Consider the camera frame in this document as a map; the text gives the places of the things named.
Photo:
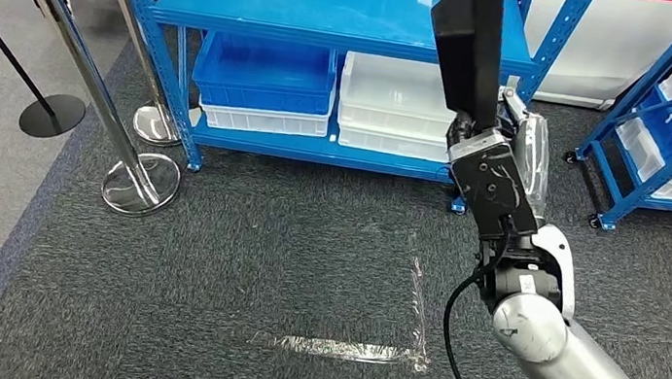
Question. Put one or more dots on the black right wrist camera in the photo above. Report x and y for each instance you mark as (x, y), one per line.
(493, 183)

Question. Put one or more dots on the white car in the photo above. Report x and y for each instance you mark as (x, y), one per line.
(614, 49)

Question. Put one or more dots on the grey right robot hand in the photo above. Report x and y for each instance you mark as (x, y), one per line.
(531, 162)

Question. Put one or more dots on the black plastic plate part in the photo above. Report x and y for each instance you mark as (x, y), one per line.
(466, 43)

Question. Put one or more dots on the black pole stand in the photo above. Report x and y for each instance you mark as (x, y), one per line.
(53, 118)

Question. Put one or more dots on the blue metal shelf rack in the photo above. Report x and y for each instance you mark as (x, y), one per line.
(648, 184)
(333, 12)

